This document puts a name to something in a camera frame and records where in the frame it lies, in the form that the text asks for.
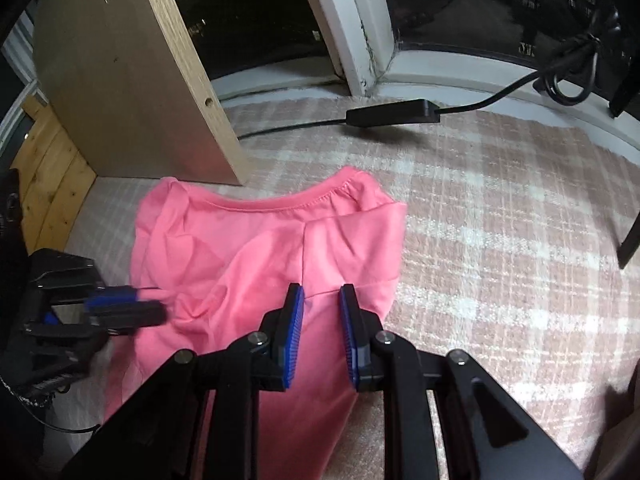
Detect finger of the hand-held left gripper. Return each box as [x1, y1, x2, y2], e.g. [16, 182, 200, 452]
[82, 285, 141, 311]
[85, 301, 167, 335]

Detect thin black cord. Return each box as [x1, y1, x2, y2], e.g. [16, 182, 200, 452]
[25, 405, 101, 434]

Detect pine wood board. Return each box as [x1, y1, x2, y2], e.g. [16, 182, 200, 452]
[10, 92, 98, 256]

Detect white window frame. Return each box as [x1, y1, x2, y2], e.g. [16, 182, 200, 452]
[210, 0, 640, 156]

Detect person's dark trimmed clothing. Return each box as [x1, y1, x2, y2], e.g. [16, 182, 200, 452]
[0, 355, 101, 480]

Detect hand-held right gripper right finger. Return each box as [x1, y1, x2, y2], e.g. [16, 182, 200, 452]
[337, 284, 586, 480]

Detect black adapter cable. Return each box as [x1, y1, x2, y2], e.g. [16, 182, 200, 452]
[236, 30, 618, 140]

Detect plaid bed sheet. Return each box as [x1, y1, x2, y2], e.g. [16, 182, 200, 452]
[45, 95, 640, 480]

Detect brown cloth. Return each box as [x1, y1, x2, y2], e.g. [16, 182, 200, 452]
[582, 385, 640, 480]

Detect black tripod stand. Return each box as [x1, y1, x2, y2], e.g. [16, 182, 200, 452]
[607, 0, 640, 271]

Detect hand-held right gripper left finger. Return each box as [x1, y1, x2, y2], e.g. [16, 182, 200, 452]
[60, 282, 306, 480]

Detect black inline cable adapter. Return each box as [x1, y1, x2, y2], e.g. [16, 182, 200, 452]
[345, 99, 442, 130]

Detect light wooden cabinet panel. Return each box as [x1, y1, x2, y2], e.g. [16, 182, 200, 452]
[32, 0, 253, 187]

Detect pink t-shirt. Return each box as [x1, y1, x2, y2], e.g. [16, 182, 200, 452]
[102, 169, 408, 480]

